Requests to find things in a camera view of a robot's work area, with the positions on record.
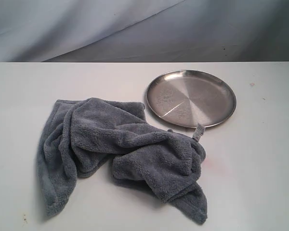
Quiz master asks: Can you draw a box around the round stainless steel plate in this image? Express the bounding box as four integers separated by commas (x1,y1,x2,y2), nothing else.
145,70,236,128

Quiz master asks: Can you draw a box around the white backdrop cloth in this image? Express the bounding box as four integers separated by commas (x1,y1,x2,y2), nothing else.
0,0,289,62

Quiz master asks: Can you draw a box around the grey-blue fleece towel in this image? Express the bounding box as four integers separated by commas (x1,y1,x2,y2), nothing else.
37,98,207,224

